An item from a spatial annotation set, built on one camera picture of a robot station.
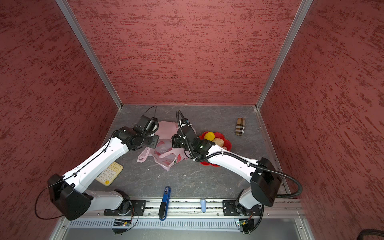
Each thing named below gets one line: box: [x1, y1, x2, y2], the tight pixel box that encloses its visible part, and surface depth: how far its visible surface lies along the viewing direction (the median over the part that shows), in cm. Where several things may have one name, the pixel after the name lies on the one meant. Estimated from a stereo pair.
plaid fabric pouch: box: [235, 118, 246, 136], surface depth 105 cm
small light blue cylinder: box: [200, 198, 207, 214], surface depth 75 cm
